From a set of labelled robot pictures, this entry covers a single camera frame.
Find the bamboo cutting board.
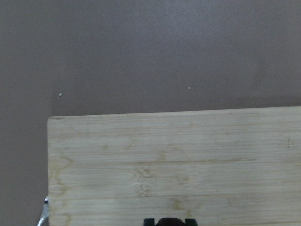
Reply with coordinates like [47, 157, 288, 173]
[47, 107, 301, 226]

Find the dark red cherry pair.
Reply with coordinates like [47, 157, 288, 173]
[155, 218, 186, 226]

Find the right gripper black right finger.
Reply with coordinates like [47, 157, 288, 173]
[185, 218, 197, 226]

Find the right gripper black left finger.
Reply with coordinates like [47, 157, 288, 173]
[143, 218, 155, 226]

